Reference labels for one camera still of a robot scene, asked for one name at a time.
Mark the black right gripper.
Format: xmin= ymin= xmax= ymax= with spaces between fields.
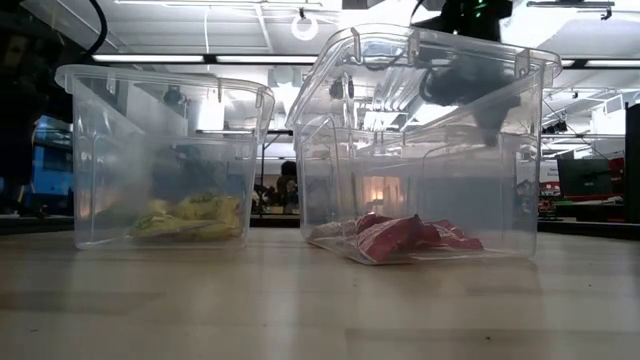
xmin=418 ymin=54 xmax=521 ymax=147

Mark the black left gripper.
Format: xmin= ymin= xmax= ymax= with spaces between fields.
xmin=148 ymin=143 xmax=229 ymax=202

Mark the yellow candy bag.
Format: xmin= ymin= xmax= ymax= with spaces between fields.
xmin=187 ymin=219 xmax=245 ymax=242
xmin=172 ymin=193 xmax=242 ymax=224
xmin=128 ymin=212 xmax=201 ymax=239

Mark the red candy bag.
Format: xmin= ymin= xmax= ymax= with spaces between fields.
xmin=422 ymin=218 xmax=485 ymax=252
xmin=353 ymin=213 xmax=427 ymax=265

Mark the person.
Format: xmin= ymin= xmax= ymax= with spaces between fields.
xmin=274 ymin=159 xmax=300 ymax=210

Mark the black computer monitor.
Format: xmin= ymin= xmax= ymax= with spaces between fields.
xmin=556 ymin=157 xmax=615 ymax=198

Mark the ceiling light strip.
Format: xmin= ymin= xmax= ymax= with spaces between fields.
xmin=559 ymin=58 xmax=640 ymax=69
xmin=215 ymin=54 xmax=320 ymax=65
xmin=91 ymin=53 xmax=206 ymax=64

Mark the black cabinet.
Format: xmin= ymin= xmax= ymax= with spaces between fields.
xmin=624 ymin=102 xmax=640 ymax=225

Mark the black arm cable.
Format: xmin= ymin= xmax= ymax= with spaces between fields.
xmin=82 ymin=0 xmax=110 ymax=59

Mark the white ceiling ring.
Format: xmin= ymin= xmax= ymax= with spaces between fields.
xmin=290 ymin=13 xmax=320 ymax=43

